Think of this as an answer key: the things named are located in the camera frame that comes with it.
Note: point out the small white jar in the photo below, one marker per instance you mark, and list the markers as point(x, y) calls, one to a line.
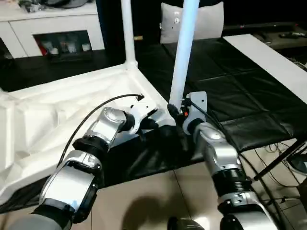
point(54, 51)
point(85, 47)

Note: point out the white cabinet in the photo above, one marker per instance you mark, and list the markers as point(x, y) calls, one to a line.
point(48, 26)

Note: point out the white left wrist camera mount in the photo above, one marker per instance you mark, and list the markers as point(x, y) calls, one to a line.
point(144, 107)

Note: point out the white plastic table leg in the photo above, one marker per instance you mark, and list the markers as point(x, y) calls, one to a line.
point(182, 60)
point(128, 31)

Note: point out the white flat board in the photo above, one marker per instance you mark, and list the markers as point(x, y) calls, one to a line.
point(263, 60)

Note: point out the small brass object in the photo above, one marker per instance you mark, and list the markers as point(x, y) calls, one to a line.
point(138, 38)

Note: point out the grey pillow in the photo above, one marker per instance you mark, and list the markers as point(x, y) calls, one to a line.
point(208, 24)

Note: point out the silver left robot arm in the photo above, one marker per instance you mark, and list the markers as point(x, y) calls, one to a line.
point(72, 182)

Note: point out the dark round object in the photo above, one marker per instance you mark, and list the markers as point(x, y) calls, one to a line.
point(184, 225)

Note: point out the black power adapter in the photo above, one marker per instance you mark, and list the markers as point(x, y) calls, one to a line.
point(299, 164)

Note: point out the black remote control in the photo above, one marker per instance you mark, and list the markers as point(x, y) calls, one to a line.
point(292, 35)

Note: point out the dark wicker basket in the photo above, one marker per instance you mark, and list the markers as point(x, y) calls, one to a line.
point(303, 189)

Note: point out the black television stand foot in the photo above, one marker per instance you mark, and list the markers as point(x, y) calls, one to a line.
point(265, 36)

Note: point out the black crumpled bag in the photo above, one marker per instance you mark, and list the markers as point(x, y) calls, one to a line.
point(31, 6)

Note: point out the brown low sideboard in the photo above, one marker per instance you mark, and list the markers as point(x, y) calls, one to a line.
point(287, 43)

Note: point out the grey helmet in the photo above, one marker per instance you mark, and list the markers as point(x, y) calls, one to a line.
point(62, 2)

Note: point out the white plastic table top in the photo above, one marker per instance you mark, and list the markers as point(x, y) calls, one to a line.
point(48, 107)

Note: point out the black thin rod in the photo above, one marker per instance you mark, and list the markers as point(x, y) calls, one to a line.
point(280, 160)

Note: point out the red bottle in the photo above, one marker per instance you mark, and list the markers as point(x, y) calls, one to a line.
point(43, 50)

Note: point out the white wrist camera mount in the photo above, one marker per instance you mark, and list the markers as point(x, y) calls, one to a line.
point(199, 98)
point(144, 107)

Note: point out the black cabinet blue edge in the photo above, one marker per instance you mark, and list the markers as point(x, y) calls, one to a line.
point(115, 24)

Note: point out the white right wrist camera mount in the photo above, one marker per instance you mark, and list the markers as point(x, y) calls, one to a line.
point(199, 98)

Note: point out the black mat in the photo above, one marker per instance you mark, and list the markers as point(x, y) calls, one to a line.
point(239, 83)

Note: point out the black bar pink mark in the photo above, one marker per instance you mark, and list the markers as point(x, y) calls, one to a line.
point(263, 25)

